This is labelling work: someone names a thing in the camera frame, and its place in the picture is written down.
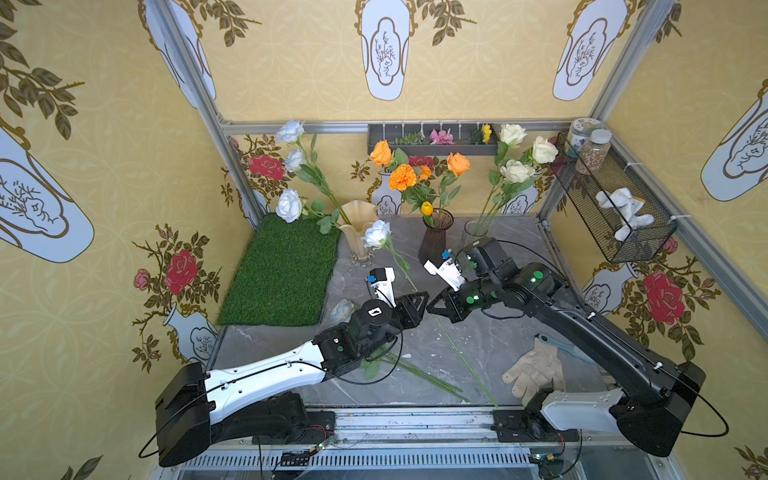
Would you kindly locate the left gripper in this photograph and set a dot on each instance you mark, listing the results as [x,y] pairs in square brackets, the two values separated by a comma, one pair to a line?
[402,309]

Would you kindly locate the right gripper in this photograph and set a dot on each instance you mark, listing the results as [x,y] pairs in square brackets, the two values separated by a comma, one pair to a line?
[452,301]

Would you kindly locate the yellow orange tulip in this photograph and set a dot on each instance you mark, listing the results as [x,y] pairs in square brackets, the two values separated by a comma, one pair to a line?
[427,211]

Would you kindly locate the white rose stem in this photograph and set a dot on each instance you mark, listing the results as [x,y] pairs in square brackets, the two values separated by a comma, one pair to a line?
[511,175]

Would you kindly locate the orange rose stem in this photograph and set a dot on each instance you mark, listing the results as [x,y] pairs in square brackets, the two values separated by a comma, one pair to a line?
[457,165]

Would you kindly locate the orange rose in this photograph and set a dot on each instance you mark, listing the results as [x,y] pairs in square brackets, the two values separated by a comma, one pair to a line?
[424,173]
[381,154]

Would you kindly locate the orange marigold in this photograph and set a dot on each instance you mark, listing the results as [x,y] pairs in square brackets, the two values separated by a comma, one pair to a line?
[402,178]

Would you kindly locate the pale blue rose top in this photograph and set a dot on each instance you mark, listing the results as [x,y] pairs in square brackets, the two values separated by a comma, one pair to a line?
[307,171]

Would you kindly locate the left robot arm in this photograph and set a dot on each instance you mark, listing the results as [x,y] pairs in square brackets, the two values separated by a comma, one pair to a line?
[199,407]

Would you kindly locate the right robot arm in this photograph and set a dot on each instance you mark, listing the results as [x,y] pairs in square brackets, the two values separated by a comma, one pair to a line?
[654,395]

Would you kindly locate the clear glass vase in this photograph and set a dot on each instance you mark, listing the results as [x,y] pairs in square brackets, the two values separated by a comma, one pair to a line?
[474,229]

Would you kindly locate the purple glass vase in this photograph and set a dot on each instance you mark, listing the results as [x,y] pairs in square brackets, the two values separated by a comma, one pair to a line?
[434,242]

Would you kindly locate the beige work glove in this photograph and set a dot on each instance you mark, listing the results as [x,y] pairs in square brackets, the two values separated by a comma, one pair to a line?
[535,370]

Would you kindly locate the green artificial grass mat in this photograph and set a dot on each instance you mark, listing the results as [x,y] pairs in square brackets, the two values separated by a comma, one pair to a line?
[282,278]

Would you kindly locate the teal toothbrush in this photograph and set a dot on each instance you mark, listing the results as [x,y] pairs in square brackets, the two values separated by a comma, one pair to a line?
[564,347]

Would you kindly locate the cream ruffled vase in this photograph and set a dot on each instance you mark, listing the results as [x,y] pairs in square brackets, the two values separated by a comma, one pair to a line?
[360,216]

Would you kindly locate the yellow flower in tray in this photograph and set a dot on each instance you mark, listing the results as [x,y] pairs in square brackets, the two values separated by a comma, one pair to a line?
[486,132]

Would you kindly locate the pink flower in tray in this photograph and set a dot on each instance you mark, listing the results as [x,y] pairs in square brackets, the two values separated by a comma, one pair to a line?
[441,137]

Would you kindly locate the white cloth in basket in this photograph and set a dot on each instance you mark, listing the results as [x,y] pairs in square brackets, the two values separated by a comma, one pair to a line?
[627,206]

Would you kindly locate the bottle with colourful beads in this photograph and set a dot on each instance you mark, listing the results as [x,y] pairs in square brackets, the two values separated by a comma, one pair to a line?
[594,151]

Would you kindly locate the glass jar with white lid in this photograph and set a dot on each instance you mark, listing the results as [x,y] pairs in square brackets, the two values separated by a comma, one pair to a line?
[579,132]

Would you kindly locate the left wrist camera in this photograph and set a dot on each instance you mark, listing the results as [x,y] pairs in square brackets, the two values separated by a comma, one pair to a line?
[380,283]

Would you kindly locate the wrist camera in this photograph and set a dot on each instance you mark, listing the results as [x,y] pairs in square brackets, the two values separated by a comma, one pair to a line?
[380,283]
[445,266]

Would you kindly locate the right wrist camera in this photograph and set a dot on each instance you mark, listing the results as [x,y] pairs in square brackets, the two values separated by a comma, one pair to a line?
[445,266]

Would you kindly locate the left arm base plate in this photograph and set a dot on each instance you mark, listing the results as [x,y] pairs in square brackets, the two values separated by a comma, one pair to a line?
[318,427]

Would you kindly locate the black wire wall basket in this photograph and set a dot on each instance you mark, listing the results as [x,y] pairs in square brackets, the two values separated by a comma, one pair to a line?
[644,243]

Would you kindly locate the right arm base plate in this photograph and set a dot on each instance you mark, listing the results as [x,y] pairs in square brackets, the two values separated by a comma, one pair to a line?
[521,426]

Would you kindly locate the grey wall planter tray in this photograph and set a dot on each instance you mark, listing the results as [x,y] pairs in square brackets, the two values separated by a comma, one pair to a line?
[413,138]

